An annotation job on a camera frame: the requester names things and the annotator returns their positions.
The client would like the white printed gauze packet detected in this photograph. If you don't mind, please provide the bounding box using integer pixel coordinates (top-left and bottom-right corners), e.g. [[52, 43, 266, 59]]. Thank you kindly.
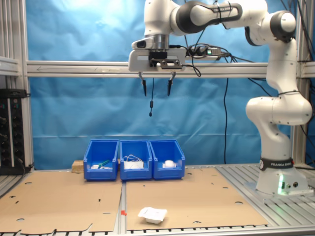
[[137, 206, 168, 224]]

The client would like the grey power strip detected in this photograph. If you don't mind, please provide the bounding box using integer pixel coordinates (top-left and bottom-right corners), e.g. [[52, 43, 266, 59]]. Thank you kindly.
[[189, 46, 222, 61]]

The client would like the horizontal aluminium beam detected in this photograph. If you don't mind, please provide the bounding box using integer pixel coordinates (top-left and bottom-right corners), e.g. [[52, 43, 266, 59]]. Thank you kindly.
[[26, 60, 269, 78]]

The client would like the stack of pale face masks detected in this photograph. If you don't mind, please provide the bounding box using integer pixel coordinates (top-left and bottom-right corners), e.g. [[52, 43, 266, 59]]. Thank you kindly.
[[123, 154, 145, 170]]

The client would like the blue plastic bin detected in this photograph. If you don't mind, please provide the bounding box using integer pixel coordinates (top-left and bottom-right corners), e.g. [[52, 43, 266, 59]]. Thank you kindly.
[[83, 139, 120, 182], [119, 140, 153, 181], [149, 139, 186, 180]]

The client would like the chipboard wood block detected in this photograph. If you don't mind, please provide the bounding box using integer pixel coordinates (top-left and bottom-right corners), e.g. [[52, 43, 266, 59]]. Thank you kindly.
[[71, 160, 86, 174]]

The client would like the brown cardboard sheet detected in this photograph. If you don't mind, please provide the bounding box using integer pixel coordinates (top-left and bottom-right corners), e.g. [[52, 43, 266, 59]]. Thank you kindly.
[[0, 171, 123, 235], [125, 168, 269, 231]]

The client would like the black equipment rack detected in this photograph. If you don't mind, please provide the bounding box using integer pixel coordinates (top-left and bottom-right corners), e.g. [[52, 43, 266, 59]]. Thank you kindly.
[[0, 88, 32, 176]]

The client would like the black hanging cable with ferrite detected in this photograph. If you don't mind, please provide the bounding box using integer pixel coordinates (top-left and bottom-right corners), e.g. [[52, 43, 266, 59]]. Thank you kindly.
[[148, 78, 156, 118]]

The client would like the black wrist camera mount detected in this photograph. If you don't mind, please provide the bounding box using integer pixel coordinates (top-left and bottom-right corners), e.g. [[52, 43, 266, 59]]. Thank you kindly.
[[148, 50, 183, 72]]

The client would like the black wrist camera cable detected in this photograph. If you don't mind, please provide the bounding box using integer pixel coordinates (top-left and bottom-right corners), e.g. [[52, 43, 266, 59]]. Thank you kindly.
[[181, 44, 201, 78]]

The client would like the long black hanging cable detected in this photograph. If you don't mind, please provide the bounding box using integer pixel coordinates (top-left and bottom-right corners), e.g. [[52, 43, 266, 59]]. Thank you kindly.
[[222, 78, 229, 164]]

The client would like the aluminium frame post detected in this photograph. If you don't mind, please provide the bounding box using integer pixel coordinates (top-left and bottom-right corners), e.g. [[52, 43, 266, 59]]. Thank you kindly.
[[292, 0, 315, 165], [0, 0, 34, 171]]

